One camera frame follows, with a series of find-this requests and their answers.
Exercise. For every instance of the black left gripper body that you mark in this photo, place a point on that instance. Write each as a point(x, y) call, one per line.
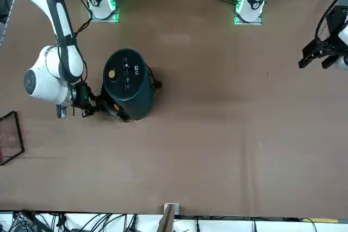
point(335, 17)

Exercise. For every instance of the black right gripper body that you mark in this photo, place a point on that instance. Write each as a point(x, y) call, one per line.
point(81, 94)

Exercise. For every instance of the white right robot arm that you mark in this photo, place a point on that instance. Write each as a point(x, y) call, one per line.
point(49, 66)

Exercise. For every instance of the dark green air fryer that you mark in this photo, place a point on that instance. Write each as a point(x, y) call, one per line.
point(127, 80)

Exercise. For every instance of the grey metal mounting plate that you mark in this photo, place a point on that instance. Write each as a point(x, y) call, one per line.
point(258, 22)
point(115, 20)

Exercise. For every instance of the metal bracket with brown post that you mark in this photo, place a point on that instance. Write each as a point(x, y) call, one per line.
point(170, 210)

